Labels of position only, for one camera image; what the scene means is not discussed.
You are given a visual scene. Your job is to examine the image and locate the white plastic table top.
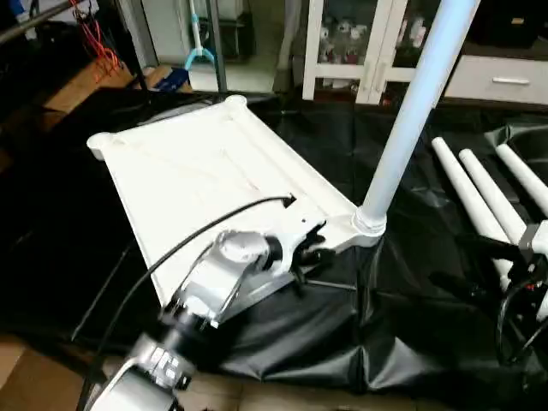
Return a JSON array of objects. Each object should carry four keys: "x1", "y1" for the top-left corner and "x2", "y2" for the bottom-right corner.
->
[{"x1": 86, "y1": 96, "x2": 386, "y2": 323}]

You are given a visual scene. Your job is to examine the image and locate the black mat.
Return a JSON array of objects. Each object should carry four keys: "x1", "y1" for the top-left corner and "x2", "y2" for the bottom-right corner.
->
[{"x1": 0, "y1": 86, "x2": 548, "y2": 403}]

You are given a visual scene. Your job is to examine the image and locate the white drawer unit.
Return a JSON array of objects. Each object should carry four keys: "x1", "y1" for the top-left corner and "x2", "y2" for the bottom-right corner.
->
[{"x1": 445, "y1": 53, "x2": 548, "y2": 106}]

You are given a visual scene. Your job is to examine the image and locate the white glass-door cabinet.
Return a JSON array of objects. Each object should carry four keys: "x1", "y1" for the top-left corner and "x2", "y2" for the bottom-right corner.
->
[{"x1": 301, "y1": 0, "x2": 482, "y2": 106}]

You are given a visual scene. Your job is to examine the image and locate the blue box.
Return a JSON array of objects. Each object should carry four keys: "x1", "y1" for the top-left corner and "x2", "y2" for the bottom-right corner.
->
[{"x1": 152, "y1": 67, "x2": 192, "y2": 93}]

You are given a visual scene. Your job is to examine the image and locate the dark metal stand pole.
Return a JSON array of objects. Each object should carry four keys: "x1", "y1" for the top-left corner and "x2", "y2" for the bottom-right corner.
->
[{"x1": 205, "y1": 0, "x2": 229, "y2": 93}]

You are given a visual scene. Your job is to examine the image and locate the teal and white pole tool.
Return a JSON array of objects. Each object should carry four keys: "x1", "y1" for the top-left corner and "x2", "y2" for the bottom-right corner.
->
[{"x1": 182, "y1": 0, "x2": 217, "y2": 74}]

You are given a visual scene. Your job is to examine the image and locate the brown cardboard box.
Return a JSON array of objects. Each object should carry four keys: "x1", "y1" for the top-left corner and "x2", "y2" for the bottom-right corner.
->
[{"x1": 0, "y1": 336, "x2": 91, "y2": 411}]

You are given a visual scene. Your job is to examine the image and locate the black thin rod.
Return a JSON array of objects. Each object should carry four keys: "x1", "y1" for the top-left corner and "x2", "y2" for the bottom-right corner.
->
[{"x1": 0, "y1": 0, "x2": 76, "y2": 45}]

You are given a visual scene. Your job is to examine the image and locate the red cables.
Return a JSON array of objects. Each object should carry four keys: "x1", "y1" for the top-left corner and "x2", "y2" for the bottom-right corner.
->
[{"x1": 73, "y1": 3, "x2": 122, "y2": 83}]

